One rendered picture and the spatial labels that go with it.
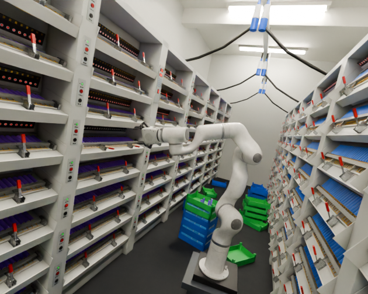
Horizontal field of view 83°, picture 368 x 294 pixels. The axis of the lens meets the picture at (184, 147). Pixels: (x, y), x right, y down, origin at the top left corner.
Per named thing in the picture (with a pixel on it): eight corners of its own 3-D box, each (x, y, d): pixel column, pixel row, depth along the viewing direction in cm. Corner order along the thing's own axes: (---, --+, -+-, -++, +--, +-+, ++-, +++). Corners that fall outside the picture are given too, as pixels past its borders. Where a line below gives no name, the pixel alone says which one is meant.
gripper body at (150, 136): (157, 128, 112) (139, 129, 116) (160, 146, 116) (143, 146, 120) (163, 124, 118) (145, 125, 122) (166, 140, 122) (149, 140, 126)
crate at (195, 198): (220, 207, 209) (222, 200, 208) (211, 213, 193) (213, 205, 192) (195, 196, 226) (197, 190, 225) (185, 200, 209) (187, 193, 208)
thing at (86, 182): (138, 175, 165) (145, 161, 162) (72, 196, 109) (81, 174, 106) (119, 163, 171) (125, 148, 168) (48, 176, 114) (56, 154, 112)
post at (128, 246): (132, 249, 182) (169, 44, 160) (125, 255, 173) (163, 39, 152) (114, 240, 189) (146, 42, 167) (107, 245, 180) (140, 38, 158)
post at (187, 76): (167, 219, 247) (196, 70, 226) (163, 222, 238) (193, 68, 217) (152, 213, 254) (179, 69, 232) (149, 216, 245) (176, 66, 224)
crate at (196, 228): (215, 229, 212) (217, 222, 211) (206, 236, 195) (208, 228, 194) (191, 217, 229) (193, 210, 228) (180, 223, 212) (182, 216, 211)
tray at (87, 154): (142, 153, 163) (146, 142, 161) (77, 161, 106) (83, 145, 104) (123, 140, 169) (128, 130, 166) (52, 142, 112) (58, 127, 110)
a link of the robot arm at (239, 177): (219, 226, 121) (210, 213, 137) (237, 229, 124) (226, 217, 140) (245, 144, 117) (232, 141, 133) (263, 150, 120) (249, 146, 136)
